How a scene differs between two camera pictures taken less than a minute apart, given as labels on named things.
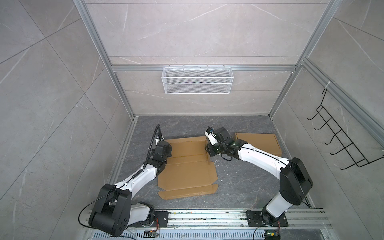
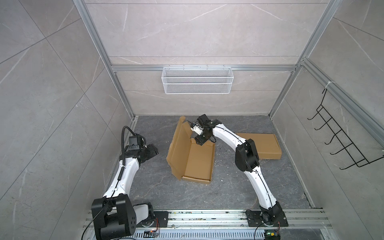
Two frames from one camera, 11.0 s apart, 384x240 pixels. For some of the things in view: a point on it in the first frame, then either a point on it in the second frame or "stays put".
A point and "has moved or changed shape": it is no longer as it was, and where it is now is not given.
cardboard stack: x=189 y=172 has moved or changed shape
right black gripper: x=210 y=151 to x=200 y=141
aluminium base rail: x=306 y=218 stays put
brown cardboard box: x=266 y=142 stays put
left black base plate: x=158 y=219 stays put
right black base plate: x=254 y=219 stays put
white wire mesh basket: x=197 y=80 stays put
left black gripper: x=169 y=152 to x=152 y=150
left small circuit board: x=150 y=234 stays put
